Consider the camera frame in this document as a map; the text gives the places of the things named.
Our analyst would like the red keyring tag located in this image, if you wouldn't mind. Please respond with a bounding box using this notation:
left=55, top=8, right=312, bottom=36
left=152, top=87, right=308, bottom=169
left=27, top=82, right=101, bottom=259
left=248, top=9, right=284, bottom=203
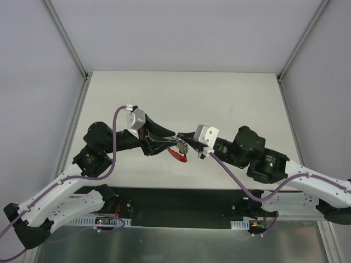
left=167, top=148, right=188, bottom=163

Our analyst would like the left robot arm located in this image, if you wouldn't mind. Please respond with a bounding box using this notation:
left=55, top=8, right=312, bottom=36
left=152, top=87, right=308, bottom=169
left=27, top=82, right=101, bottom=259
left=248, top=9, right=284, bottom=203
left=4, top=110, right=177, bottom=250

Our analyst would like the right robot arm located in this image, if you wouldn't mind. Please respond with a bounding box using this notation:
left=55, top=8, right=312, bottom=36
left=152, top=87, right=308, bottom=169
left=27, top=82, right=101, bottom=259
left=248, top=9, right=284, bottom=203
left=177, top=125, right=350, bottom=225

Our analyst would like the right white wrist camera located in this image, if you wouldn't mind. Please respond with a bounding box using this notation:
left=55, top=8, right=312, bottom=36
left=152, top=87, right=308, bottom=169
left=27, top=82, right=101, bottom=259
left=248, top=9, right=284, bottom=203
left=193, top=124, right=219, bottom=148

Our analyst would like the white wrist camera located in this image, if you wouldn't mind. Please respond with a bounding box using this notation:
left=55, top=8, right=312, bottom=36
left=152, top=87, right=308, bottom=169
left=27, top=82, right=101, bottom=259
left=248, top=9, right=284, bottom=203
left=126, top=105, right=146, bottom=139
left=193, top=124, right=219, bottom=148

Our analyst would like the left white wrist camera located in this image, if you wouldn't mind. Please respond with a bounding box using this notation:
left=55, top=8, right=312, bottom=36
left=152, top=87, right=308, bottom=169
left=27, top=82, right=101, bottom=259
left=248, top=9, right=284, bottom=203
left=126, top=105, right=146, bottom=139

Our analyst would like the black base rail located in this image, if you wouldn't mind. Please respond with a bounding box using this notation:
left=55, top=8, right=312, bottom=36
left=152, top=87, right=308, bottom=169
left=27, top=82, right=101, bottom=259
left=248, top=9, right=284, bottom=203
left=82, top=186, right=278, bottom=228

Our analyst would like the right cable duct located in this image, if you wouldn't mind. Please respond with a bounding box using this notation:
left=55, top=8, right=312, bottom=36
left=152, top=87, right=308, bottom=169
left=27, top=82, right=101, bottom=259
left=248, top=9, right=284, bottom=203
left=230, top=219, right=267, bottom=231

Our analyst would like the cable duct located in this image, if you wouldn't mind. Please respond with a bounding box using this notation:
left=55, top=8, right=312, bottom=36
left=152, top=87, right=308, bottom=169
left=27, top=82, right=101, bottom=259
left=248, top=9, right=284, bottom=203
left=69, top=215, right=132, bottom=227
left=230, top=219, right=267, bottom=231

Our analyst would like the right aluminium frame post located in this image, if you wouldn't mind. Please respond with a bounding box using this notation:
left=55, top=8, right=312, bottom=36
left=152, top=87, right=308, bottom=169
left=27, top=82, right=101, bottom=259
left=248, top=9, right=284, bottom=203
left=276, top=0, right=330, bottom=82

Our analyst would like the aluminium frame post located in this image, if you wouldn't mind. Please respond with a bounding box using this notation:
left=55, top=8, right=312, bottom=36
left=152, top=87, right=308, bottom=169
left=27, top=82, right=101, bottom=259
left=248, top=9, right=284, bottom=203
left=276, top=0, right=330, bottom=82
left=42, top=0, right=93, bottom=82

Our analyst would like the left cable duct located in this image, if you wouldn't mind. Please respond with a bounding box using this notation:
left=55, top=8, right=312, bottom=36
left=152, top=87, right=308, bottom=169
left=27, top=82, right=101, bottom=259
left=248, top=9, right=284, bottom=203
left=69, top=215, right=132, bottom=227

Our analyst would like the left aluminium frame post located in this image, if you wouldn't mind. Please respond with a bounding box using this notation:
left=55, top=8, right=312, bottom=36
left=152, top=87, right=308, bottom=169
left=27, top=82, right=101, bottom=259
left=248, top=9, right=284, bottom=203
left=42, top=0, right=93, bottom=82

